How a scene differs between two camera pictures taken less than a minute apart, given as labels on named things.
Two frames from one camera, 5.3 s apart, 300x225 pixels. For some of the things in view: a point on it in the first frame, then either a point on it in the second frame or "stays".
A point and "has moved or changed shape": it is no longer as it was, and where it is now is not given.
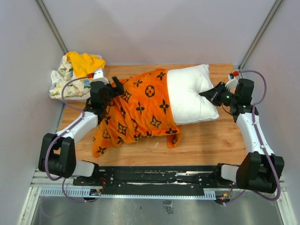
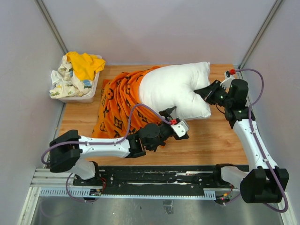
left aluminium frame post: (41, 6) stays
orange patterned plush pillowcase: (145, 109) has moved or changed shape
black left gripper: (118, 90) -> (167, 113)
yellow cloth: (83, 64) stays
